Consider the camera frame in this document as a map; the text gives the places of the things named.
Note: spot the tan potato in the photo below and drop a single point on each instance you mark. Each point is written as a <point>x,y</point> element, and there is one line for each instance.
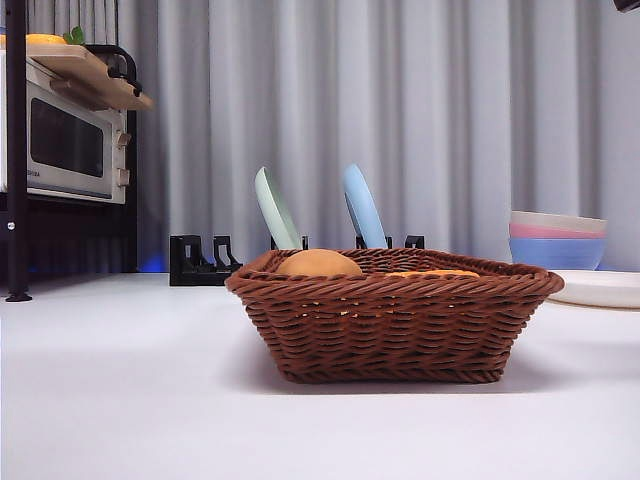
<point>320,262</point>

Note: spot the brown wicker basket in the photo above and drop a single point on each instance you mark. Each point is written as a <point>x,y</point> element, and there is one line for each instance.
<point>390,330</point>

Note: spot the orange-yellow corn cob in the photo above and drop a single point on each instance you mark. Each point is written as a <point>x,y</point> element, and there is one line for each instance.
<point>435,273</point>

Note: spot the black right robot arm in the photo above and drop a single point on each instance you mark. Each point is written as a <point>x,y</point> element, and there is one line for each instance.
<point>630,4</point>

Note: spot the pale green plate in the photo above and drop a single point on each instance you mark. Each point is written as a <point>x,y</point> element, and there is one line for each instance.
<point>277,215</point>

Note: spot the pale blue plate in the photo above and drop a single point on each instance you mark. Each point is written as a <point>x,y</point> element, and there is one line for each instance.
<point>365,210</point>

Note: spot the black dish rack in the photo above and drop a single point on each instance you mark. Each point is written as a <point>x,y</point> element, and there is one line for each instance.
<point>195,275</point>

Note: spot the grey curtain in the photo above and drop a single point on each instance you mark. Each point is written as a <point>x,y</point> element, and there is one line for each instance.
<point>400,100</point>

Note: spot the wooden oven knob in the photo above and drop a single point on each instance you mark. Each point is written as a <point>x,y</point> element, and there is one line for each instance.
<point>123,139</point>
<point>123,177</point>

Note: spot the pink bowl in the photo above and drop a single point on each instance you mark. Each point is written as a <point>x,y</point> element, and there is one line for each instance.
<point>530,232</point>

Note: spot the blue bowl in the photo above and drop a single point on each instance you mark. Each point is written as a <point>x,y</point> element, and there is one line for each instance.
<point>555,252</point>

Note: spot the cream toaster oven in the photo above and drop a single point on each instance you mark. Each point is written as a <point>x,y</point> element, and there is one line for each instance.
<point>65,135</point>

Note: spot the white flat plate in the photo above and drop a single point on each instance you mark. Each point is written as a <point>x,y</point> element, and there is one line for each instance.
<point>600,290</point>

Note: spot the wooden cutting board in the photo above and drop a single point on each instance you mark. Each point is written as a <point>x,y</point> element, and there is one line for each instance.
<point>75,65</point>

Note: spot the green leaf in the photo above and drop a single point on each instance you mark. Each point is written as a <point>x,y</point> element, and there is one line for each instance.
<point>76,35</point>

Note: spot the yellow food item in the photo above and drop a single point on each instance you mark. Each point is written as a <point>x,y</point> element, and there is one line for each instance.
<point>45,39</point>

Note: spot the black metal shelf frame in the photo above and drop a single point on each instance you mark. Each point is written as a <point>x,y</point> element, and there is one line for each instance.
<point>16,150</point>

